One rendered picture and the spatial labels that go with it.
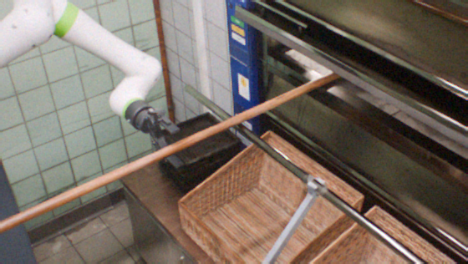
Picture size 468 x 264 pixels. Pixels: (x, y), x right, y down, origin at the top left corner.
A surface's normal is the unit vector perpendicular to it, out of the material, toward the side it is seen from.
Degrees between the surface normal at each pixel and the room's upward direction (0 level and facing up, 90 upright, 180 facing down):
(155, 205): 0
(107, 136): 90
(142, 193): 0
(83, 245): 0
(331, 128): 70
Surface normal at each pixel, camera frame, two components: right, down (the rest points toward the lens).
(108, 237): -0.02, -0.82
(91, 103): 0.62, 0.44
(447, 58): -0.74, 0.07
